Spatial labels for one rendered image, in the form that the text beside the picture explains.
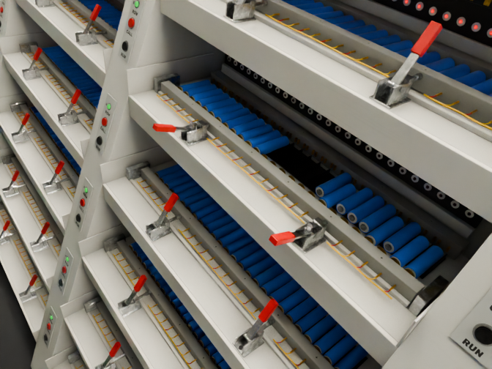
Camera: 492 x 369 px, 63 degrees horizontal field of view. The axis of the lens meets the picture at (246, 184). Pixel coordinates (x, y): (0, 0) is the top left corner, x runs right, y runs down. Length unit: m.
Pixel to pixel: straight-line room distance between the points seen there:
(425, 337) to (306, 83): 0.31
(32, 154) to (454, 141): 1.13
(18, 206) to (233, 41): 1.01
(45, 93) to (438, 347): 1.07
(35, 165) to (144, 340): 0.64
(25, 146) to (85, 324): 0.56
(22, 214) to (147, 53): 0.79
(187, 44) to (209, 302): 0.48
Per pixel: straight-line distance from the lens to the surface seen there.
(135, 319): 0.89
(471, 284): 0.43
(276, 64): 0.54
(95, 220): 0.94
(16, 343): 1.47
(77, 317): 1.13
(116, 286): 0.93
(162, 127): 0.62
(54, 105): 1.16
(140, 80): 0.79
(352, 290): 0.50
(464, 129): 0.47
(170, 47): 0.80
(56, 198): 1.15
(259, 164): 0.60
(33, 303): 1.42
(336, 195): 0.58
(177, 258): 0.73
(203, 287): 0.69
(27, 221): 1.39
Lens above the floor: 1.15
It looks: 24 degrees down
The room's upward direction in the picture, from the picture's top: 25 degrees clockwise
